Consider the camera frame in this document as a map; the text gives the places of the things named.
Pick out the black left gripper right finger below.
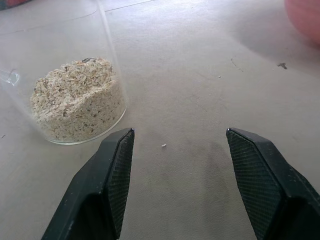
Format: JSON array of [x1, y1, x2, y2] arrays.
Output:
[[225, 127, 320, 240]]

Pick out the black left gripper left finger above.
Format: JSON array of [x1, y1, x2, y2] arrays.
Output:
[[41, 127, 136, 240]]

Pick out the oat flakes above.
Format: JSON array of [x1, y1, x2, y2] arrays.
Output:
[[29, 56, 127, 143]]

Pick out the clear glass beaker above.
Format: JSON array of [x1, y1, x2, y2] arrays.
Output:
[[0, 0, 128, 145]]

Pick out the pink round object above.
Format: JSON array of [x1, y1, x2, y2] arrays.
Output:
[[284, 0, 320, 47]]

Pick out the red and black paddle case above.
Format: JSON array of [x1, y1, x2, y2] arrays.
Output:
[[0, 0, 26, 11]]

